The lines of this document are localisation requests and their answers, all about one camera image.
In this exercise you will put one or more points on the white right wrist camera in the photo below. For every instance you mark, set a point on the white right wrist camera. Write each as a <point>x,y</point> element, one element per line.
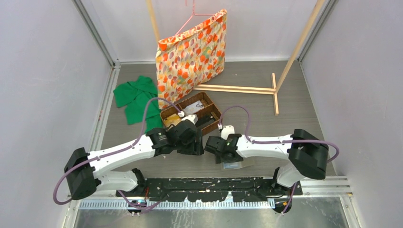
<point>225,130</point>

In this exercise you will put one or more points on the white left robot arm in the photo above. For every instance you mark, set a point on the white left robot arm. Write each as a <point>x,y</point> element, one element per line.
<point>90,172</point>

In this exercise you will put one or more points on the green cloth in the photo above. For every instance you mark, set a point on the green cloth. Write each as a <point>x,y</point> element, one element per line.
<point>134,96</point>

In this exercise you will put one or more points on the pink wire hanger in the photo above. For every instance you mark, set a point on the pink wire hanger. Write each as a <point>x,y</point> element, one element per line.
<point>193,15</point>

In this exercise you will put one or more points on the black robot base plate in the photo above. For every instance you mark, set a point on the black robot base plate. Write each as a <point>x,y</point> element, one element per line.
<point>246,189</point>

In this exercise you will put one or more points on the wooden rack stand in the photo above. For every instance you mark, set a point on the wooden rack stand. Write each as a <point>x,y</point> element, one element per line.
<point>261,37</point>

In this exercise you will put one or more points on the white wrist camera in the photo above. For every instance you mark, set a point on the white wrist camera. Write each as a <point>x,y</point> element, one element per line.
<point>193,118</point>
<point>225,130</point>

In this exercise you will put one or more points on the perforated metal rail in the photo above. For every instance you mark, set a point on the perforated metal rail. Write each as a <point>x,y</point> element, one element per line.
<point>226,204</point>

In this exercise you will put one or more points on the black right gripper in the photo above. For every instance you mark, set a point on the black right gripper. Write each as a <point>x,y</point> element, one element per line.
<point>220,158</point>

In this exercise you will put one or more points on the brown wicker basket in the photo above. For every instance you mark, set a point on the brown wicker basket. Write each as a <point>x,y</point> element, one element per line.
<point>200,105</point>

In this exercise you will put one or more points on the floral orange fabric bag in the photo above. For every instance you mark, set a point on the floral orange fabric bag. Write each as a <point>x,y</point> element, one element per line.
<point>190,58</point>

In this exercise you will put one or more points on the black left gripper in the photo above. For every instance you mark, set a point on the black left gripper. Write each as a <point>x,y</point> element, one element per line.
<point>196,147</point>

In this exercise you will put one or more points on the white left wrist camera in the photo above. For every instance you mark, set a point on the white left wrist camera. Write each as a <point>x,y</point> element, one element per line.
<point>193,118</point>

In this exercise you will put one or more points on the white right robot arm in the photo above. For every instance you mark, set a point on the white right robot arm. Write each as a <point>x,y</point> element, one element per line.
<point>306,155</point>

